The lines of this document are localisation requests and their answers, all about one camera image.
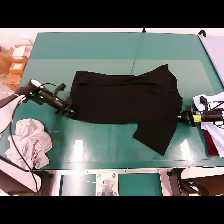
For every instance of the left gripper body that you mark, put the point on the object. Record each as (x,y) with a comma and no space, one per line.
(65,108)

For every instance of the silver frame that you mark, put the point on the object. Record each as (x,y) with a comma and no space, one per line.
(106,181)

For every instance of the pale grey garment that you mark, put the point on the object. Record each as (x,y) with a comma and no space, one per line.
(30,143)

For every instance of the red garment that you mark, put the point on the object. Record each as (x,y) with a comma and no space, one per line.
(211,143)

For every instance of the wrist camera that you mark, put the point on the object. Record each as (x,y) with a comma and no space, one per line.
(60,88)
(204,102)

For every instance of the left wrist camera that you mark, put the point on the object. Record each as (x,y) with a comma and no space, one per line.
(60,88)

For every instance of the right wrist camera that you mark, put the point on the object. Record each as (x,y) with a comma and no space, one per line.
(204,102)

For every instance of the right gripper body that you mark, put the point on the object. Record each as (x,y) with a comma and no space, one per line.
(186,116)

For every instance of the black garment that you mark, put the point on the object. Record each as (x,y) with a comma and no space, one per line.
(126,100)

